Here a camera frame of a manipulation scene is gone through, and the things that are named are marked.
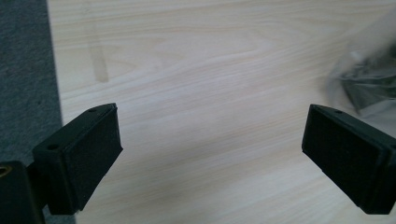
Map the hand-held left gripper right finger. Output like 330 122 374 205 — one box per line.
301 104 396 216

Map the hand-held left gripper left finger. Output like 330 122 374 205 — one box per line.
32 102 124 216

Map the clear plastic bag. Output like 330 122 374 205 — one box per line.
326 8 396 125

